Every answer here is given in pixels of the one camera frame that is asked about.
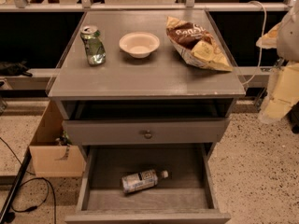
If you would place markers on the closed grey top drawer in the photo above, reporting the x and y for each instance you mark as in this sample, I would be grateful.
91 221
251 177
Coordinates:
136 132

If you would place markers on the cardboard box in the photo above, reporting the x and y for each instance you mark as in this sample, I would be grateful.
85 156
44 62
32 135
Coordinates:
51 158

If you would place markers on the open grey middle drawer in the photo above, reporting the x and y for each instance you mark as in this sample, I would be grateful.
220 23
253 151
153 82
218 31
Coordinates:
185 197

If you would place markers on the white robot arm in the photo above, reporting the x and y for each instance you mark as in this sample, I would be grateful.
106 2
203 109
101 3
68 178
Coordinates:
288 37

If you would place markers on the brown yellow chip bag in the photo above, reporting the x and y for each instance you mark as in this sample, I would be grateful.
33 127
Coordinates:
196 45

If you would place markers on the white paper bowl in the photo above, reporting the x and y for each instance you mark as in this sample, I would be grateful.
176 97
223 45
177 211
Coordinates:
139 44

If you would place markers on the crushed green soda can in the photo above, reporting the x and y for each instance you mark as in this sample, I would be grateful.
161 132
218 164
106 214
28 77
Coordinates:
94 48

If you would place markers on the grey wooden drawer cabinet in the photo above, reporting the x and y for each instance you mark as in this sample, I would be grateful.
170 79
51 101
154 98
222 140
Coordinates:
159 87

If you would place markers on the round metal drawer knob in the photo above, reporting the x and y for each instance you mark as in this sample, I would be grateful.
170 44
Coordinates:
148 134

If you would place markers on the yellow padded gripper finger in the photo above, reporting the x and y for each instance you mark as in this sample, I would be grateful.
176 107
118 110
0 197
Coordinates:
269 40
282 93

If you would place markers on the blue labelled plastic bottle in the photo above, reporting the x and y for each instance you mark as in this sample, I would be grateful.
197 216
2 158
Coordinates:
142 180

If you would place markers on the black object on ledge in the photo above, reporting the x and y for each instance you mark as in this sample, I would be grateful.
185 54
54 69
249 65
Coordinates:
14 69

